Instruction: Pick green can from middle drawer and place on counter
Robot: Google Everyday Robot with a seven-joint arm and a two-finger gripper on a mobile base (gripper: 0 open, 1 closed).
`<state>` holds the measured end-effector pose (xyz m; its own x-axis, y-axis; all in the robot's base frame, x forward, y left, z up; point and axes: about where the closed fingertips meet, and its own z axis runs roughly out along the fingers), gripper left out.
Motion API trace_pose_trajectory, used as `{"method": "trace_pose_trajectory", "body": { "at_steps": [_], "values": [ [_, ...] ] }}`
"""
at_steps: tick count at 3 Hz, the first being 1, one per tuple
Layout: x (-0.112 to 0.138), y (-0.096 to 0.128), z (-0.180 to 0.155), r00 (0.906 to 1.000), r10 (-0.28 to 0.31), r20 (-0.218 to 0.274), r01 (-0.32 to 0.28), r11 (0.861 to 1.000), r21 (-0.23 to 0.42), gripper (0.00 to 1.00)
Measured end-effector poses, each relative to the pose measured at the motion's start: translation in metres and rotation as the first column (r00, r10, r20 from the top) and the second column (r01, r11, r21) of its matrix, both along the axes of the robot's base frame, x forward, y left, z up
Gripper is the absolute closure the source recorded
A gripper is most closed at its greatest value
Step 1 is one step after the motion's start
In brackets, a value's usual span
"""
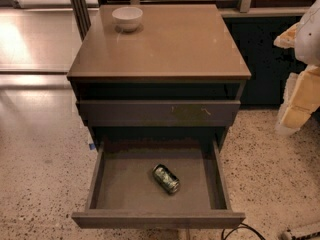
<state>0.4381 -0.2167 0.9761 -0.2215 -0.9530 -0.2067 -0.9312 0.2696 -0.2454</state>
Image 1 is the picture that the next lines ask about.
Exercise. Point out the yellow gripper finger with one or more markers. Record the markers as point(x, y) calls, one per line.
point(287, 38)
point(301, 98)

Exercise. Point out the green soda can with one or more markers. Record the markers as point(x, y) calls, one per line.
point(166, 179)

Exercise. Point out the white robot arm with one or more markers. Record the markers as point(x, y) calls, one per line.
point(307, 41)

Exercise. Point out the brown drawer cabinet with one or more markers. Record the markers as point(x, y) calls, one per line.
point(178, 52)

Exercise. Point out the open middle drawer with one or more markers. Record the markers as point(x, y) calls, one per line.
point(124, 194)

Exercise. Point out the closed top drawer front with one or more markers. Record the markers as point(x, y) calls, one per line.
point(158, 113)

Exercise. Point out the white power strip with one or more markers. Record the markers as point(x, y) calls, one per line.
point(306, 232)

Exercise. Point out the white ceramic bowl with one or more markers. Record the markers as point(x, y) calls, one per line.
point(127, 18)

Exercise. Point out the blue tape piece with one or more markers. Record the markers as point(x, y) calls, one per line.
point(92, 146)

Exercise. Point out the dark low wall cabinet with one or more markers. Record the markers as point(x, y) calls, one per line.
point(269, 65)

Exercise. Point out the metal window frame post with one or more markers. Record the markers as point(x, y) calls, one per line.
point(82, 18)

